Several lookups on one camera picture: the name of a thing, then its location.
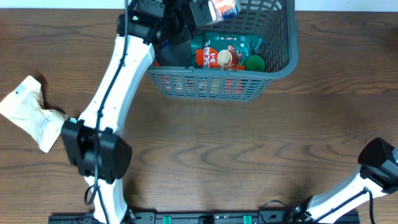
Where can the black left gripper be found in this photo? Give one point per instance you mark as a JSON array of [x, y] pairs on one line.
[[181, 38]]

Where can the green Nescafe coffee bag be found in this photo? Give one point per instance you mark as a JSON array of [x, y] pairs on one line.
[[218, 50]]

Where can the Kleenex tissue multipack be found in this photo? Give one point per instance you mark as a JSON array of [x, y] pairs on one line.
[[223, 9]]

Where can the orange spaghetti packet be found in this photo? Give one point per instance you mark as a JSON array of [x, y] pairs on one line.
[[200, 86]]

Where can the green lidded jar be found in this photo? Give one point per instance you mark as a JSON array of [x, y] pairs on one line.
[[254, 63]]

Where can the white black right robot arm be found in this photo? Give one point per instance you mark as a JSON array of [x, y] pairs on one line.
[[376, 176]]

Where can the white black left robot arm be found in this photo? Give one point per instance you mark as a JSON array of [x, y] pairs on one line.
[[147, 32]]

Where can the grey plastic lattice basket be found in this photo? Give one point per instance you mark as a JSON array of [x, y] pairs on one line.
[[273, 21]]

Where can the beige paper pouch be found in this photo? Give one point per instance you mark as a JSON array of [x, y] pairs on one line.
[[25, 108]]

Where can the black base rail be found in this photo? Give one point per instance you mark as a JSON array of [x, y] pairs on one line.
[[265, 216]]

